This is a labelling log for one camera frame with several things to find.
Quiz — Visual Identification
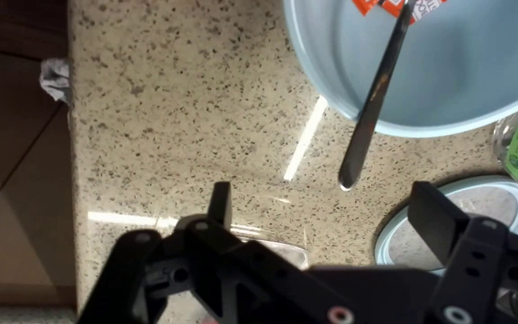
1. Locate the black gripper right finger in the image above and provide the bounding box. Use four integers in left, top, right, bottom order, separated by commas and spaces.
408, 179, 512, 324

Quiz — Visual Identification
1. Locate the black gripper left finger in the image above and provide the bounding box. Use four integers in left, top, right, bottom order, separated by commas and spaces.
77, 179, 356, 324

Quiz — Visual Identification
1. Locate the light blue bowl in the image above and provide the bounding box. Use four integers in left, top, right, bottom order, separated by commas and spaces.
280, 0, 518, 140

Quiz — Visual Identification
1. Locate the light blue plate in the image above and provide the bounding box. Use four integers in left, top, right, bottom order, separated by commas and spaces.
372, 174, 518, 271

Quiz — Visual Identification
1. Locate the wooden lower cabinet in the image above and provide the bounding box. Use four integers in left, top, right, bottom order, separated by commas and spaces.
0, 0, 79, 309

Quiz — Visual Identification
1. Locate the gray crumpled rag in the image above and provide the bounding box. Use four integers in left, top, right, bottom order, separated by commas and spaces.
38, 55, 72, 105

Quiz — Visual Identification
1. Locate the red sauce packet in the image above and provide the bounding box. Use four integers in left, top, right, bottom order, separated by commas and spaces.
351, 0, 449, 26

